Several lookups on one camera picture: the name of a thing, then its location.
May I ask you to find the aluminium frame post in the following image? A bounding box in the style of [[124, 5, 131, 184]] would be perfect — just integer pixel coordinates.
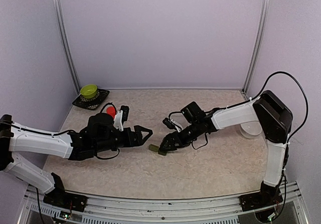
[[53, 0, 81, 94], [242, 0, 270, 94]]

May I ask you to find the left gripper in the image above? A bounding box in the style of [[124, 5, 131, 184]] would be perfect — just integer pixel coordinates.
[[93, 125, 152, 153]]

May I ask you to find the green pill organizer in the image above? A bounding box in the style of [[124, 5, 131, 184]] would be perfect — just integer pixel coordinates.
[[148, 144, 167, 156]]

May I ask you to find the white bowl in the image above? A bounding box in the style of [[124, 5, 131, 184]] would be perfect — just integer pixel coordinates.
[[240, 122, 262, 139]]

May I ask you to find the black square tray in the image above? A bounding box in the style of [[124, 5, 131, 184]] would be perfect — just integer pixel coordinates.
[[72, 89, 110, 110]]

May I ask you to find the lime green bowl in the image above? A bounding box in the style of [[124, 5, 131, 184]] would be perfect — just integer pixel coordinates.
[[80, 84, 98, 99]]

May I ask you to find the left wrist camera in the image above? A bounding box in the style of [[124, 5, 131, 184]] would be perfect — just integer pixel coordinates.
[[114, 105, 129, 132]]

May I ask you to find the left aluminium frame post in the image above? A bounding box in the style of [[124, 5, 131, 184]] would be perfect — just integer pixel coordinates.
[[53, 0, 81, 94]]

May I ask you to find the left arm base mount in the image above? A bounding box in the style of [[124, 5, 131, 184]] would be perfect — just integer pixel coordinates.
[[43, 192, 87, 212]]

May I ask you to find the front aluminium rail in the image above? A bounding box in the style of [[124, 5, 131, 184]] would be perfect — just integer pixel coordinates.
[[17, 182, 309, 224]]

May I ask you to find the right aluminium frame post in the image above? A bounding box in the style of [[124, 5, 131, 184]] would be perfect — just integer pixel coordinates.
[[242, 0, 270, 94]]

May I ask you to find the red pill bottle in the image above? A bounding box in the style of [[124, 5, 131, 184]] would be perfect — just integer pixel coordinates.
[[105, 106, 117, 118]]

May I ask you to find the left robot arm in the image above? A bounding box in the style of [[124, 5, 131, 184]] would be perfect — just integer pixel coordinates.
[[1, 111, 153, 206]]

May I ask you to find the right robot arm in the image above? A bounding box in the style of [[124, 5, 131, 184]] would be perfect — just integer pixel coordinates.
[[157, 71, 309, 206]]

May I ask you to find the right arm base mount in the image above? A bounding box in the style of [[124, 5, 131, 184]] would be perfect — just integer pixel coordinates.
[[239, 192, 283, 211]]

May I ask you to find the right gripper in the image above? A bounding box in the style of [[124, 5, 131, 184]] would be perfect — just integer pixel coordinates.
[[159, 122, 201, 152]]

